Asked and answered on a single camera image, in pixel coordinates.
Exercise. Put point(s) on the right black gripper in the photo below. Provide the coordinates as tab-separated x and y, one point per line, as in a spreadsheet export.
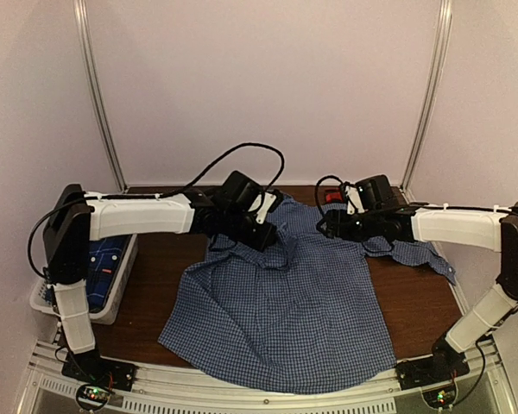
336	228

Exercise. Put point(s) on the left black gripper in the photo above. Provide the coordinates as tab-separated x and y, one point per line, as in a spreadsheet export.
262	241

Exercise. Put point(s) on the blue small-check long sleeve shirt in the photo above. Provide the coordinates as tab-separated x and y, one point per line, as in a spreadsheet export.
301	317

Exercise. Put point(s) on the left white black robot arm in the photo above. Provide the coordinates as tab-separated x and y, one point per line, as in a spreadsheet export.
80	218

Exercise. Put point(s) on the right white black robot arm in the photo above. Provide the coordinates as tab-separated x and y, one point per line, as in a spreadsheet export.
495	229

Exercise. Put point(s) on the red black plaid shirt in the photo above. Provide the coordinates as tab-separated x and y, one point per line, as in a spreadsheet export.
333	196

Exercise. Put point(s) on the dark blue plaid shirt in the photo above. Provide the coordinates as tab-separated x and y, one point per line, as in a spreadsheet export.
105	258

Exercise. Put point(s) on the white plastic laundry basket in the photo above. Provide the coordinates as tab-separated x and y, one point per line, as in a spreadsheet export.
109	314

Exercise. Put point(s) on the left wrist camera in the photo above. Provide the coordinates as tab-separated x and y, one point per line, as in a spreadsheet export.
266	202

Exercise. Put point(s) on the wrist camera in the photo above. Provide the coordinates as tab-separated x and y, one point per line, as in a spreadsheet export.
354	202
266	202

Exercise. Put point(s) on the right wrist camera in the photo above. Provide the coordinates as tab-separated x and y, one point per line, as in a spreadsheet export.
354	202

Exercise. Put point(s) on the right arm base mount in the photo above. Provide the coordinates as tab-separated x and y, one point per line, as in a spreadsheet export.
444	364

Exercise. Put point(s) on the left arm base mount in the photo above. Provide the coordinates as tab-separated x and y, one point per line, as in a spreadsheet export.
93	369

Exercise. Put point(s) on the right aluminium frame post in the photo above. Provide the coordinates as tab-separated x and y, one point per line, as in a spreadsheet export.
437	63

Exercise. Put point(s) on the aluminium frame post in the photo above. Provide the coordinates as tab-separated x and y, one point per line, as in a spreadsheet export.
437	63
96	95

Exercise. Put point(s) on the front aluminium frame rail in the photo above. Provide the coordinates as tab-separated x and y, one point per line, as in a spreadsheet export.
162	389

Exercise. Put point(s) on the left aluminium frame post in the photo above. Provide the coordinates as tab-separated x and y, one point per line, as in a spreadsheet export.
96	95

